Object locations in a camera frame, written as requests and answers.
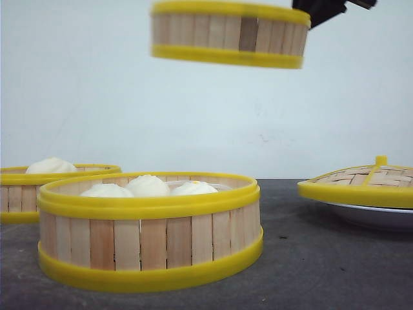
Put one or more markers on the bamboo steamer basket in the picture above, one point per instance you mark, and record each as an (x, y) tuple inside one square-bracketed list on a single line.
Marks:
[(19, 190), (135, 245), (231, 33)]

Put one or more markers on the white bun front left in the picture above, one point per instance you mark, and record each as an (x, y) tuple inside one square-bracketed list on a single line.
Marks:
[(107, 190)]

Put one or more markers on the white plate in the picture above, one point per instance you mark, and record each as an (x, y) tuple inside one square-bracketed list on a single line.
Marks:
[(383, 218)]

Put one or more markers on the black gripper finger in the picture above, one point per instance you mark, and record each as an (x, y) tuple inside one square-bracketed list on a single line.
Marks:
[(320, 11), (366, 4)]

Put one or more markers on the woven bamboo steamer lid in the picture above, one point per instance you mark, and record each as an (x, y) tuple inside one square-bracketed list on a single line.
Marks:
[(377, 185)]

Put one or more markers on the white bun in left basket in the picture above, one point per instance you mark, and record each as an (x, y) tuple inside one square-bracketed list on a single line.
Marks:
[(50, 166)]

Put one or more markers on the white bun with orange dot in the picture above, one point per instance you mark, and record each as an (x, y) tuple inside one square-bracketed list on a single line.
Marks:
[(193, 188)]

